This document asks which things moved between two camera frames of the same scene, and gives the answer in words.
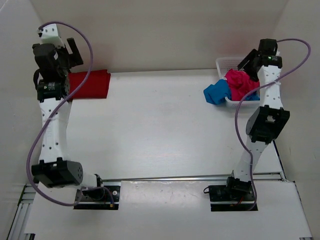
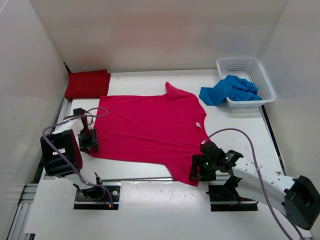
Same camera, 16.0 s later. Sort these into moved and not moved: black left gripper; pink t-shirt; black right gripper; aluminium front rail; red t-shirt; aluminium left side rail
Moved: black left gripper; pink t-shirt; black right gripper
Not moved: aluminium front rail; red t-shirt; aluminium left side rail
